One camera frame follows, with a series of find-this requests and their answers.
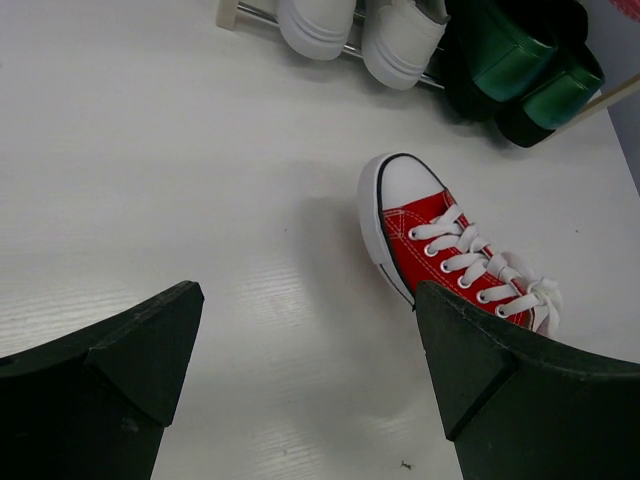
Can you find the dark green shoe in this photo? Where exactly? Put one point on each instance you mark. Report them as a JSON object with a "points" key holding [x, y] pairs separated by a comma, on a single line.
{"points": [[494, 50], [568, 83]]}

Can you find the right dark green shoe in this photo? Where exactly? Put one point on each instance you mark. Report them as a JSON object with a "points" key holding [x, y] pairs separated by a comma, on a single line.
{"points": [[568, 83]]}

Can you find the left dark green shoe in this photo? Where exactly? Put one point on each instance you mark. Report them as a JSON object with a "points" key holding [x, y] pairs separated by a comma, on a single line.
{"points": [[494, 50]]}

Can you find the cream metal shoe shelf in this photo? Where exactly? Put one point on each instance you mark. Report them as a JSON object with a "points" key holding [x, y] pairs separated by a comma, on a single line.
{"points": [[229, 11]]}

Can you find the red canvas sneaker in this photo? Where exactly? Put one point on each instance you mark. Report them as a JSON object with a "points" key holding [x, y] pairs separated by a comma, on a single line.
{"points": [[415, 231]]}

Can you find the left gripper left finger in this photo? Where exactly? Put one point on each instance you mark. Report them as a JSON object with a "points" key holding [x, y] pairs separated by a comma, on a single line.
{"points": [[94, 404]]}

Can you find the white sneaker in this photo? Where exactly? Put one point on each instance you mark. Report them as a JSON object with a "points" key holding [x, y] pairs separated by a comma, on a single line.
{"points": [[316, 29], [400, 37]]}

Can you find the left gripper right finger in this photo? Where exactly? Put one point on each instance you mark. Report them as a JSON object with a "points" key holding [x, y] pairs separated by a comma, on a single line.
{"points": [[518, 405]]}

